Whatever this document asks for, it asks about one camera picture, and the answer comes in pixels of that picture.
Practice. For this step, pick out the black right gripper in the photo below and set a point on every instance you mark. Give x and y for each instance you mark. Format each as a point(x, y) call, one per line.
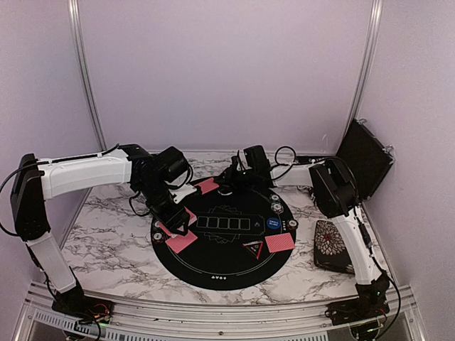
point(230, 178)

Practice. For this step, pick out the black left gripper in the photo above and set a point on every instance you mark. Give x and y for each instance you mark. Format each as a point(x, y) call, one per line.
point(173, 217)

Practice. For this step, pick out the green chip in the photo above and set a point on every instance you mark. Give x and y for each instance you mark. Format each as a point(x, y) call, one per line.
point(155, 226)
point(274, 198)

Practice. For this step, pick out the grey chip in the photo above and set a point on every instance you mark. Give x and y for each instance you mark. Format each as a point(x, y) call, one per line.
point(278, 208)

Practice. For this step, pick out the red card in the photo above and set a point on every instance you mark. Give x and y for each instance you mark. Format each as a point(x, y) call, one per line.
point(178, 243)
point(280, 242)
point(207, 185)

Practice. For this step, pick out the blue small blind button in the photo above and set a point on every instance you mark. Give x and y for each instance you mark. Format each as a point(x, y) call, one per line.
point(275, 225)

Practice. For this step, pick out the red chip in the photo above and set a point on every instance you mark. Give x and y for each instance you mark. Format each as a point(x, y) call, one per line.
point(157, 238)
point(292, 225)

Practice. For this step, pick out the red playing card deck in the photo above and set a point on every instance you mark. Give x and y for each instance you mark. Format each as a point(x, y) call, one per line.
point(178, 223)

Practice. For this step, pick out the red triangle all-in marker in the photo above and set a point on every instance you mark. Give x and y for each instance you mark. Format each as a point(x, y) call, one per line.
point(255, 248)

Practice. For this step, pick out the black dealer button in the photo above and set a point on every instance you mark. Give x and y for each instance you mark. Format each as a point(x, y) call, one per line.
point(225, 190)

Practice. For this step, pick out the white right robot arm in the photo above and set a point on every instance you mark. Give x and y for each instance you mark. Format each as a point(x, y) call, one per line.
point(337, 197)

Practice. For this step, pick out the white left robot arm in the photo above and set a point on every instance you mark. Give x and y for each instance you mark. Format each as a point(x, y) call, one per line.
point(47, 195)

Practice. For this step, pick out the round black poker mat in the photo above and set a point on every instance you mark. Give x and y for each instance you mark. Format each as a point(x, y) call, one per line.
point(217, 260)

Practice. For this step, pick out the black poker chip case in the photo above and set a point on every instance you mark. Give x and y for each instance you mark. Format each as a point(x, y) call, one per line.
point(366, 157)

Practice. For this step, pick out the floral patterned pouch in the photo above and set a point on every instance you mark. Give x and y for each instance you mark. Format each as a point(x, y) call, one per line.
point(330, 251)

